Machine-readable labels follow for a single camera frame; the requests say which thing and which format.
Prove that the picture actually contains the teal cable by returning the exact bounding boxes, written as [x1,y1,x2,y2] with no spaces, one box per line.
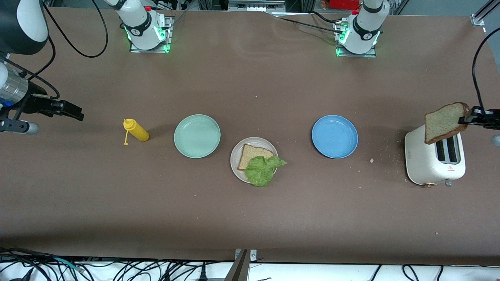
[52,256,85,272]

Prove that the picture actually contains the black cable on table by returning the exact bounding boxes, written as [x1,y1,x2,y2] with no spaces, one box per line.
[269,11,345,34]

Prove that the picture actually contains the light green plate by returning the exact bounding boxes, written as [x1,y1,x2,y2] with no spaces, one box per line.
[173,114,221,159]

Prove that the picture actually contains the metal bracket with beam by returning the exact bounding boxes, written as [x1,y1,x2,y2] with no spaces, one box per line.
[224,249,257,281]

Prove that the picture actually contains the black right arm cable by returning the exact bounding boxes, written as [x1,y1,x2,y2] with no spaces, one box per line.
[0,0,109,100]

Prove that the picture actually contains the loose black cable loops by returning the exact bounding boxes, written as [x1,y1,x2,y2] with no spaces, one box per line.
[366,264,446,281]

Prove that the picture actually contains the silver frame with black box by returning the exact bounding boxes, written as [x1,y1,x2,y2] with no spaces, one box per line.
[228,0,286,12]

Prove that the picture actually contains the tangle of black cables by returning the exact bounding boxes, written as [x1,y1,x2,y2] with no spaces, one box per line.
[0,245,274,281]

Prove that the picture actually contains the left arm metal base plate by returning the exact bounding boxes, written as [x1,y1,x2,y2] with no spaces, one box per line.
[334,20,378,59]

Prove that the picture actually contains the white toaster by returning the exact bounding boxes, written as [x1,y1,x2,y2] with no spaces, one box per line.
[404,123,466,188]

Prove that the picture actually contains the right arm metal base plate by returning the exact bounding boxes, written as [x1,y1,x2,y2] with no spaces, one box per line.
[129,16,175,53]

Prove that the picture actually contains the light brown bread slice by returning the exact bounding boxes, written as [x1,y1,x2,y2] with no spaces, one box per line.
[237,143,275,171]

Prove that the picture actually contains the red box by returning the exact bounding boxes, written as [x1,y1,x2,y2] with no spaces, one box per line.
[321,0,363,11]

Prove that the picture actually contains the beige plate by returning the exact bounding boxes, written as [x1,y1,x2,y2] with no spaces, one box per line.
[230,137,279,184]

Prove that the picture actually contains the dark crust bread slice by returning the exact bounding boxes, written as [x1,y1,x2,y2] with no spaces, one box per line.
[424,102,471,145]

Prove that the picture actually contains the green lettuce leaf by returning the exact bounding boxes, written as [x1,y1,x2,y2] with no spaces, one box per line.
[245,155,288,188]

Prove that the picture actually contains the blue plate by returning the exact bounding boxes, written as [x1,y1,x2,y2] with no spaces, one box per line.
[311,114,359,159]

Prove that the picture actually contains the yellow mustard squeeze bottle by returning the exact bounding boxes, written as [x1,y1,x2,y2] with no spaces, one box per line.
[123,118,150,146]

